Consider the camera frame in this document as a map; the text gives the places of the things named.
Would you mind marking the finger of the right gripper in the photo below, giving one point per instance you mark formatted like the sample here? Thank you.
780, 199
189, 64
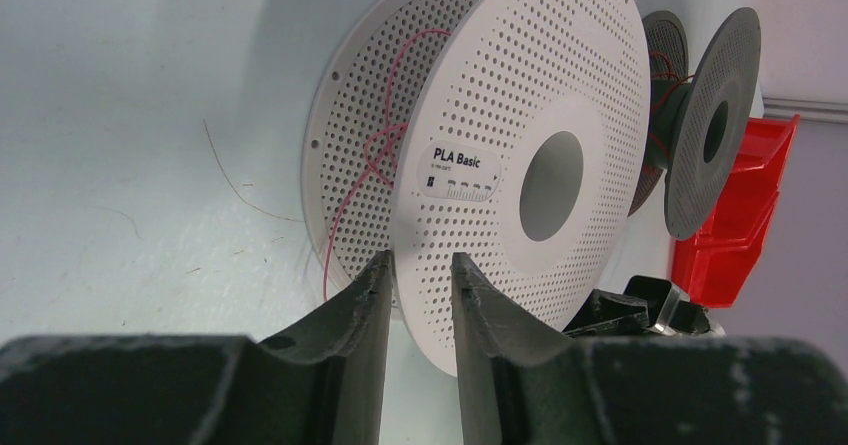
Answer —
647, 306

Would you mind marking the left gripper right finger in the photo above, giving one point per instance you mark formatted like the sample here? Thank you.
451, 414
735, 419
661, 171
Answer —
522, 382

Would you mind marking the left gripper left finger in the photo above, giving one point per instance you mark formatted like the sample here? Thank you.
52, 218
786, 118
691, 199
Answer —
318, 381

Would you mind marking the dark grey spool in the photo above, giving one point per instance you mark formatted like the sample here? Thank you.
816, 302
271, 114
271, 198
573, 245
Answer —
696, 121

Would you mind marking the white translucent spool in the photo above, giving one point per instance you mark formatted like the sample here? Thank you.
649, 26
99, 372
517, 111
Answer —
509, 130

